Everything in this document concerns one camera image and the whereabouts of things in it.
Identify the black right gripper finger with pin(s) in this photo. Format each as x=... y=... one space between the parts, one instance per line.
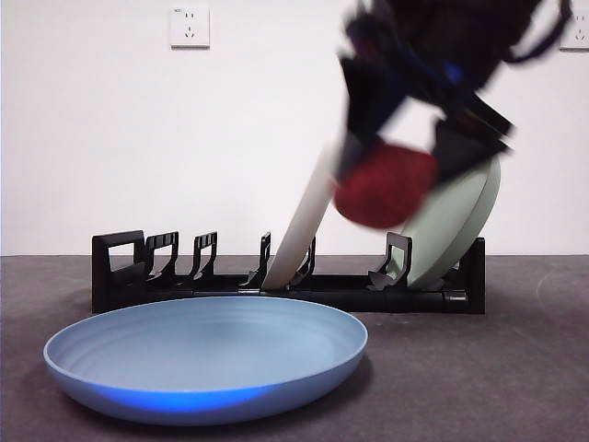
x=368 y=106
x=460 y=147

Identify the red apple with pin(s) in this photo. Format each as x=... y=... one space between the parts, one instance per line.
x=386 y=189

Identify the blue plate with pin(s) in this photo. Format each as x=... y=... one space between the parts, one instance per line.
x=207 y=340

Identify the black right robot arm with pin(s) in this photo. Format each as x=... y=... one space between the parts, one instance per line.
x=460 y=37

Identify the green plate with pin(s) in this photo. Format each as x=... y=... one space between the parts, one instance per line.
x=455 y=221

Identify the white plate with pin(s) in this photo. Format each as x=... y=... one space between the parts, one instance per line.
x=299 y=221

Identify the black plate rack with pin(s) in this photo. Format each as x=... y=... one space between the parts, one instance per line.
x=414 y=300

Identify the white wall socket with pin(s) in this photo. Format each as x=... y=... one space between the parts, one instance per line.
x=579 y=34
x=190 y=26

